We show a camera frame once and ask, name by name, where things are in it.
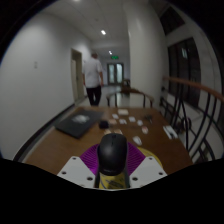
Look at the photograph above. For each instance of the white flat packet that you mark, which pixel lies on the white flat packet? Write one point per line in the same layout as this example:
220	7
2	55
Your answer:
170	132

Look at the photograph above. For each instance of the black computer mouse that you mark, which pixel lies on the black computer mouse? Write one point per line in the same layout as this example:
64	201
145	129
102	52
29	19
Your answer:
112	153

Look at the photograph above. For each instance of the round ceiling light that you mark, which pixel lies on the round ceiling light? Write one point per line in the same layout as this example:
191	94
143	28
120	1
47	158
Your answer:
103	32
110	52

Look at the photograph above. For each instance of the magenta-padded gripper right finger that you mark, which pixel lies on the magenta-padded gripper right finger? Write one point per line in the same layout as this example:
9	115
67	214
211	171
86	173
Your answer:
148	170

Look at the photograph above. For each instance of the wooden armchair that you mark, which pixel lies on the wooden armchair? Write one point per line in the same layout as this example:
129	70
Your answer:
130	95

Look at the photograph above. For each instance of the open side door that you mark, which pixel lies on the open side door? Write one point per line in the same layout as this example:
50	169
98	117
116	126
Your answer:
76	75

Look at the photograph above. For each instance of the dark framed window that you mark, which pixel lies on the dark framed window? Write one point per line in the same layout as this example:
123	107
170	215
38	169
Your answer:
185	71

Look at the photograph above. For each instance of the dark key bunch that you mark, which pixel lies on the dark key bunch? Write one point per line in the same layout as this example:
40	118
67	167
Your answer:
148	118

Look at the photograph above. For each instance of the small black box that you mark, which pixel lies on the small black box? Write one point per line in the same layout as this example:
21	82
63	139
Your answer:
103	124

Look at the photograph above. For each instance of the person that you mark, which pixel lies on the person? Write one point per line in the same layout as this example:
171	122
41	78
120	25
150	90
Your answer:
92	71

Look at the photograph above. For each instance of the glass double door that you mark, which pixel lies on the glass double door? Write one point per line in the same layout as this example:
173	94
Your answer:
115	73

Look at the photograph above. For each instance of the wooden-topped black metal railing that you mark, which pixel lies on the wooden-topped black metal railing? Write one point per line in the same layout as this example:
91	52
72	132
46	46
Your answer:
200	100

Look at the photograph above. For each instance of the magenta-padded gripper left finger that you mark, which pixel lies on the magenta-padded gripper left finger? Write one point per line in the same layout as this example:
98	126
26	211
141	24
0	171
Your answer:
77	169

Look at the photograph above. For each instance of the white card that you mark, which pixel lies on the white card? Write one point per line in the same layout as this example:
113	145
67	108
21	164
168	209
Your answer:
132	119
144	130
115	116
122	112
137	140
140	123
123	121

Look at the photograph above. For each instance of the black closed laptop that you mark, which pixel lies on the black closed laptop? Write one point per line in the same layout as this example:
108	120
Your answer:
80	122

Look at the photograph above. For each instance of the green exit sign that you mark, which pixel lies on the green exit sign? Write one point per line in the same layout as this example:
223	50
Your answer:
115	57

